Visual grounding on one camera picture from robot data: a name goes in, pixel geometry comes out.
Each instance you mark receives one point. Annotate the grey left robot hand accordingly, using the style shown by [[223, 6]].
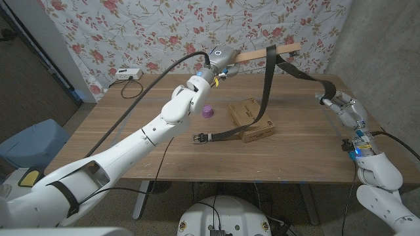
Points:
[[223, 57]]

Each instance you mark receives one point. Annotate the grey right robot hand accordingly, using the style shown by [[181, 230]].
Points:
[[352, 113]]

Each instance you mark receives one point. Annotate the wooden slat clip hanger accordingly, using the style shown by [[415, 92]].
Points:
[[252, 56]]

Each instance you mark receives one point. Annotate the dark brown leather belt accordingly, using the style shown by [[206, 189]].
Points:
[[265, 95]]

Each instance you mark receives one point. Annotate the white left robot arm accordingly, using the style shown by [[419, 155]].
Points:
[[115, 157]]

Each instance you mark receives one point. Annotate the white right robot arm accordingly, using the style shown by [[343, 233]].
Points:
[[380, 183]]

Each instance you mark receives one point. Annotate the brown cardboard package box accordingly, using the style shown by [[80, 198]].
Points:
[[252, 132]]

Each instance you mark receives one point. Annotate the floral backdrop cloth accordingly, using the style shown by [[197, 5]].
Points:
[[147, 32]]

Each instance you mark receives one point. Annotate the white power strip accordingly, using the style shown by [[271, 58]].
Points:
[[128, 74]]

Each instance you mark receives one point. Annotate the grey metal table leg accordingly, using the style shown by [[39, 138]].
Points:
[[310, 206], [141, 203]]

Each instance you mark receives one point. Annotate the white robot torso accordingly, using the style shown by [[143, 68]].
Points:
[[236, 213]]

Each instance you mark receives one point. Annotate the yellow black slipper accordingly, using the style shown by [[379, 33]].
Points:
[[29, 178]]

